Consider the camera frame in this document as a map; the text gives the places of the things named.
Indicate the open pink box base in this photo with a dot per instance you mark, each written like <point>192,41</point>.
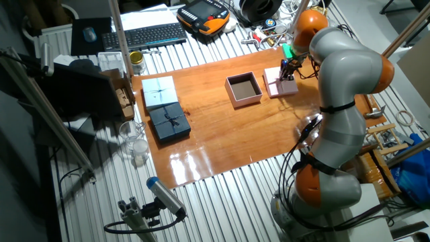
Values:
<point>243,90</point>

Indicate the glass jar with gold lid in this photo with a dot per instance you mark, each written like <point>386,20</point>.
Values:
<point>137,62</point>

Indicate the orange and black teach pendant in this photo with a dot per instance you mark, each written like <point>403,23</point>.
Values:
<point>205,15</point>

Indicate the aluminium profile bracket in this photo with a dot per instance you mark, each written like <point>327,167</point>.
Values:
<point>134,220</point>

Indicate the white paper sheets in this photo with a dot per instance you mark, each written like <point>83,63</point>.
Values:
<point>148,17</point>

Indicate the white egg-shaped object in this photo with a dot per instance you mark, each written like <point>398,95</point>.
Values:
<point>230,25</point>

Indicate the clear plastic container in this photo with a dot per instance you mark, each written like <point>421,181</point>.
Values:
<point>111,61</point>

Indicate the black keyboard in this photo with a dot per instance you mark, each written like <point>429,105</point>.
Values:
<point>144,36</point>

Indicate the slanted aluminium pole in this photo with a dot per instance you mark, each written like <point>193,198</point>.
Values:
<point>50,114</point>

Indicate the brown cardboard box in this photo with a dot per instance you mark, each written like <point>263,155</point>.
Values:
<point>126,97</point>

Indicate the silver cylindrical camera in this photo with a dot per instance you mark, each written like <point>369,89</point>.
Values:
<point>46,58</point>

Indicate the silver metal clamp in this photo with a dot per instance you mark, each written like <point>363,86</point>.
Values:
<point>248,41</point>

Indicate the glossy wooden board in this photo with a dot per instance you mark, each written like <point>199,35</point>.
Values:
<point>215,134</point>

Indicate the black mouse pad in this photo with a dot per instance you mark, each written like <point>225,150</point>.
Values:
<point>100,43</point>

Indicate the dark blue gift box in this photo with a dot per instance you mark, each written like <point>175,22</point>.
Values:
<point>169,122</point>

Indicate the white pedestal block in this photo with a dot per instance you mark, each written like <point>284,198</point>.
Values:
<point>366,215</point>

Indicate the orange striped box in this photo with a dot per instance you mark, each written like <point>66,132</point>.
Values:
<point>378,174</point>

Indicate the grey computer mouse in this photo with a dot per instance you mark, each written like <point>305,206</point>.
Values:
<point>89,34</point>

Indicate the silver camera with blue cap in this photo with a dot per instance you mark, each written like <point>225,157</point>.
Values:
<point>166,196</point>

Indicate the pink box lid with ribbon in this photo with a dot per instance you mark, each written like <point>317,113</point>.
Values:
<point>273,88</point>

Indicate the upright aluminium pole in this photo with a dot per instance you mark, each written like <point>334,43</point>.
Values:
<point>120,37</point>

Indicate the blue plastic bag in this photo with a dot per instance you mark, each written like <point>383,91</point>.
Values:
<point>415,168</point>

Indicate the upright metal post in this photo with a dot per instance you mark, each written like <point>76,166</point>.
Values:
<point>300,13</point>

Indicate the black monitor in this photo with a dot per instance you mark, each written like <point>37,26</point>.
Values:
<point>80,90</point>

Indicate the brass fitting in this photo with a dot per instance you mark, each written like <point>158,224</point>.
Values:
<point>270,42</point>

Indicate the small clear plastic cup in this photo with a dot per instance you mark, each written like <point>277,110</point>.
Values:
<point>141,149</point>

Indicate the round blue sticker disc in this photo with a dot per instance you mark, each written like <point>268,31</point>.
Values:
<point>270,23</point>

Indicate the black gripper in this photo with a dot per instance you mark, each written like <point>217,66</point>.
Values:
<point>290,64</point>

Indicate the light blue gift box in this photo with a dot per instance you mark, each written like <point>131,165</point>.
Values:
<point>159,92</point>

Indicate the green wrist adapter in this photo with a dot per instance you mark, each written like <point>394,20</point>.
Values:
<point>288,52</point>

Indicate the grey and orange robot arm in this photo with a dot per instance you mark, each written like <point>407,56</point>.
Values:
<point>346,84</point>

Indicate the small wooden rack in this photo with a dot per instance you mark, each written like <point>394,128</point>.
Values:
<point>386,138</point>

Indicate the clear glass beaker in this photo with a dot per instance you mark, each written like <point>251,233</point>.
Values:
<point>130,132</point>

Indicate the black filament spool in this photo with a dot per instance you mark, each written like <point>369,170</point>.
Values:
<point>252,13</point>

